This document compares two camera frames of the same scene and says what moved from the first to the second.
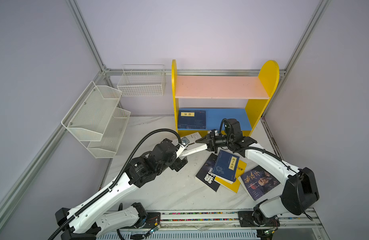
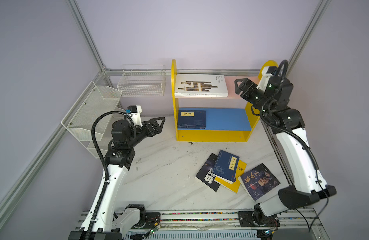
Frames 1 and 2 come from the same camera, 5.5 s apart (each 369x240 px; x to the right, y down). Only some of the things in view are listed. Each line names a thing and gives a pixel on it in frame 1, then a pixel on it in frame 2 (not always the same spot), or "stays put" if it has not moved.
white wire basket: x=142 y=80 stays put
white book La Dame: x=191 y=147 → x=197 y=85
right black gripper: x=212 y=141 → x=250 y=90
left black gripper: x=178 y=163 → x=146 y=128
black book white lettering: x=206 y=177 stays put
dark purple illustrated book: x=258 y=181 stays put
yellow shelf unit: x=258 y=88 stays put
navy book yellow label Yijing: x=192 y=119 stays put
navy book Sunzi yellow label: x=227 y=165 stays put
